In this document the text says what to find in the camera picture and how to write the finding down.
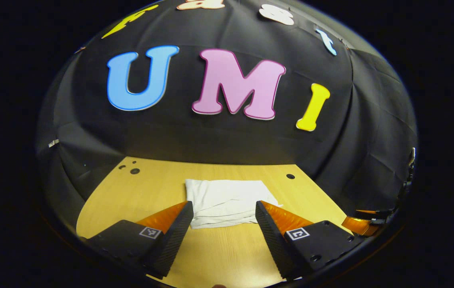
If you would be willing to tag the black backdrop cloth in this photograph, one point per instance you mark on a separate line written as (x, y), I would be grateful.
(210, 136)

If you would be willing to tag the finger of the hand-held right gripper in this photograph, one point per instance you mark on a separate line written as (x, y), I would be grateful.
(378, 214)
(356, 226)

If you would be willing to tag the white jeans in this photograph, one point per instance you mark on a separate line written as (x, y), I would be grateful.
(226, 200)

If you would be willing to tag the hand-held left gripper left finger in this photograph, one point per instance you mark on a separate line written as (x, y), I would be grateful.
(170, 244)

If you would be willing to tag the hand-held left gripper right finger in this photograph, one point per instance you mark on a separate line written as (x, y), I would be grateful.
(274, 244)

